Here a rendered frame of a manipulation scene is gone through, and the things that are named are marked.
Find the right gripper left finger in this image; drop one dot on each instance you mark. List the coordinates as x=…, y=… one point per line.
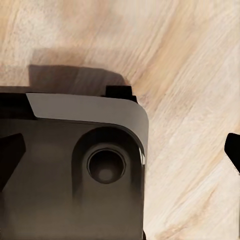
x=12, y=149

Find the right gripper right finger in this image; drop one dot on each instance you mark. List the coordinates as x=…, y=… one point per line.
x=232, y=149

